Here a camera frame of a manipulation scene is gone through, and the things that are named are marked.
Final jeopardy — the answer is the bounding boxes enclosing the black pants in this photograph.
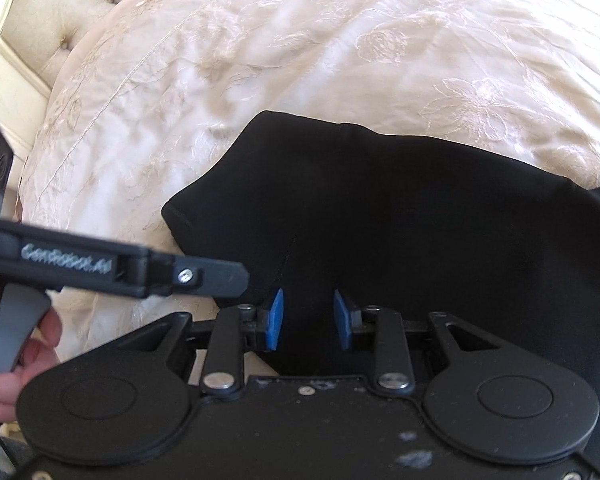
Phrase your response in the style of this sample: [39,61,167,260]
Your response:
[160,109,600,461]

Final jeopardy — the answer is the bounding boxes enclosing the person's left hand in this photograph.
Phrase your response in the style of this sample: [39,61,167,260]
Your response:
[0,308,62,422]

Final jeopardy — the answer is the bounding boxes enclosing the cream tufted headboard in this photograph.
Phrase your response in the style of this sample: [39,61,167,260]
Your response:
[0,0,161,151]

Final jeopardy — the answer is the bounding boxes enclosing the cream embroidered bedspread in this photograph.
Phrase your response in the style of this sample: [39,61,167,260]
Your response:
[14,0,600,361]

